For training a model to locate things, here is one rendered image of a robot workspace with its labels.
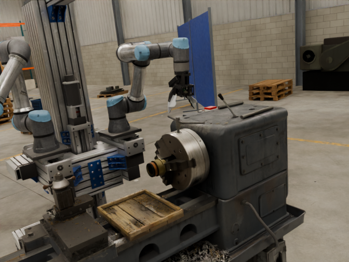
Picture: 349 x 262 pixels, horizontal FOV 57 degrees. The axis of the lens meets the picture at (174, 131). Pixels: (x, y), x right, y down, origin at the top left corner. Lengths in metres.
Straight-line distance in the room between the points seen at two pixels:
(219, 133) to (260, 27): 11.12
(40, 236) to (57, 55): 1.11
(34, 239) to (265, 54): 11.58
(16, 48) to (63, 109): 0.49
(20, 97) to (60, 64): 0.33
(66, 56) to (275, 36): 10.63
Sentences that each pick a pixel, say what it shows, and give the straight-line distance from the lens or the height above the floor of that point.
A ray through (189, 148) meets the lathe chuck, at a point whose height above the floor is 1.18.
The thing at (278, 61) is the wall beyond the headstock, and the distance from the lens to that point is 12.36.
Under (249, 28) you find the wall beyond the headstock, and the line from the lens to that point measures 12.87.
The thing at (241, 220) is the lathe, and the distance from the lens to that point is 1.91.
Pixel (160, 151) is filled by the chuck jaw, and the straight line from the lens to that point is 1.70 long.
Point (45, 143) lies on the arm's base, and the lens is 2.00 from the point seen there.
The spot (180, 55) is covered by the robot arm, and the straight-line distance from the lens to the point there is 1.52.
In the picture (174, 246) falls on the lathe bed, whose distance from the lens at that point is 1.70.
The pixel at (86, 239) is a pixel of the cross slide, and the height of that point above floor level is 0.97.
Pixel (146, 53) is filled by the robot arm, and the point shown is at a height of 1.65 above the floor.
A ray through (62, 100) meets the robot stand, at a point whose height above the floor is 1.42.
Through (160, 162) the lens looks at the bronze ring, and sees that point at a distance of 1.64.
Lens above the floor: 1.66
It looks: 14 degrees down
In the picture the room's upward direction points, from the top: 6 degrees counter-clockwise
